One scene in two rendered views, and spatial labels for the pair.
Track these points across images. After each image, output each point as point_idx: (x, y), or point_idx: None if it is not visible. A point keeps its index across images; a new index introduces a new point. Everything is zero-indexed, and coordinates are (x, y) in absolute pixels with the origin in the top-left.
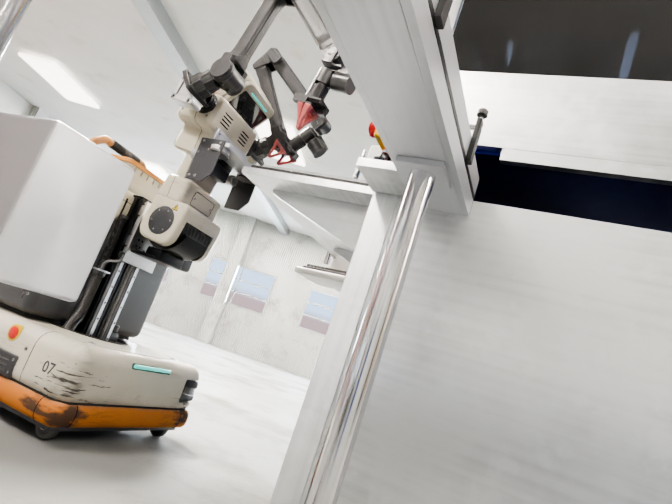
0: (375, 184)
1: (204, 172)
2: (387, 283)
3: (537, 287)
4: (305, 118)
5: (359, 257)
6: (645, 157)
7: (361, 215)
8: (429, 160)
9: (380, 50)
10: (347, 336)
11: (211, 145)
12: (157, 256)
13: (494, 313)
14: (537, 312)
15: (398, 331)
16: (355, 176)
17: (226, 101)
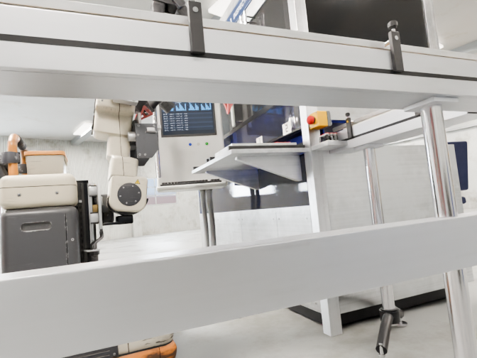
0: (320, 148)
1: (152, 150)
2: (380, 197)
3: (378, 176)
4: (226, 105)
5: (317, 184)
6: None
7: (290, 160)
8: (379, 144)
9: None
10: (327, 221)
11: (147, 128)
12: (131, 221)
13: None
14: (381, 185)
15: (344, 211)
16: (155, 112)
17: None
